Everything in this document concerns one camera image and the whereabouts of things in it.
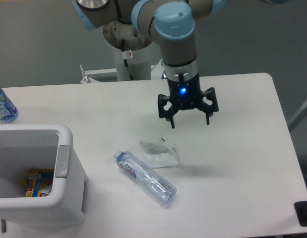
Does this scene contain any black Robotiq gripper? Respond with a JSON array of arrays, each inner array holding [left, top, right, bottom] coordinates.
[[157, 71, 220, 129]]

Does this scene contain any clear plastic wrapper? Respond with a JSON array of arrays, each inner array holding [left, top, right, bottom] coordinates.
[[129, 137, 181, 169]]

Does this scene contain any clear plastic water bottle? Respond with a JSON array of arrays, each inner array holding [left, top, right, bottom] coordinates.
[[114, 150, 177, 206]]

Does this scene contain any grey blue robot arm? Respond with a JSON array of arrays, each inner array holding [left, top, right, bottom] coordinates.
[[73, 0, 226, 123]]

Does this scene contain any white plastic trash can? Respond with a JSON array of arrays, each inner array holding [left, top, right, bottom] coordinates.
[[0, 124, 88, 227]]

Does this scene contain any black clamp at table edge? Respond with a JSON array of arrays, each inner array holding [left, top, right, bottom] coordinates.
[[294, 201, 307, 227]]

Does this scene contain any colourful snack package in bin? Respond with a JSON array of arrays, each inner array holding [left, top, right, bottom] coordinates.
[[21, 169, 54, 197]]

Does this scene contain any blue labelled water bottle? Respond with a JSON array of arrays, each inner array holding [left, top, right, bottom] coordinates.
[[0, 87, 18, 123]]

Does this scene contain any white metal base bracket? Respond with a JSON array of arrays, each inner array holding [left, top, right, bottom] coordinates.
[[80, 59, 167, 84]]

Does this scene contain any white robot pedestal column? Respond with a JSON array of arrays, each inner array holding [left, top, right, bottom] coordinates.
[[103, 21, 153, 81]]

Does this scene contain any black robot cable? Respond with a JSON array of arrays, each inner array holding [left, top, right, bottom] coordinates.
[[120, 38, 134, 81]]

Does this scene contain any white metal frame right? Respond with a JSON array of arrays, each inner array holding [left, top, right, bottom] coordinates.
[[287, 99, 307, 131]]

